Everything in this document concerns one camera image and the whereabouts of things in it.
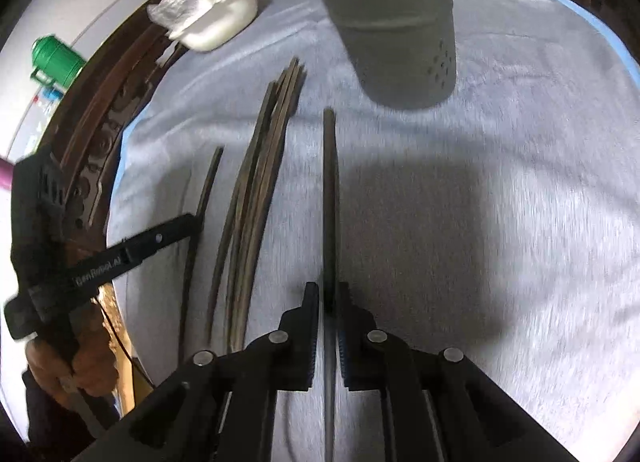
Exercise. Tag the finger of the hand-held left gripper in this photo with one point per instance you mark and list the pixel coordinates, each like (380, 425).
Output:
(160, 238)

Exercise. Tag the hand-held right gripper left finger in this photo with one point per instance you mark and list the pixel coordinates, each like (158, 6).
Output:
(312, 334)

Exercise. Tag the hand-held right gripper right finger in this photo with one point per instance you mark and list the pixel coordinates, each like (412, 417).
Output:
(343, 342)

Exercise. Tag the green thermos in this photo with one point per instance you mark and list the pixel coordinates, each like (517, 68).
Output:
(55, 59)

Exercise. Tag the carved wooden table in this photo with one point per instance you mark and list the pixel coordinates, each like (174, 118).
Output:
(100, 142)

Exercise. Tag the person's left hand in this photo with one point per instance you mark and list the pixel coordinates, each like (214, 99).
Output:
(95, 362)

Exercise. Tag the grey towel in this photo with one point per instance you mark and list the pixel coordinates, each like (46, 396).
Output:
(500, 192)

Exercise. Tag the grey metal utensil holder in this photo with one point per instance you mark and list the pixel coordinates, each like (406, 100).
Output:
(400, 42)

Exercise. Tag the white bowl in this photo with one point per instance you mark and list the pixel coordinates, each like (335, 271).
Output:
(225, 22)

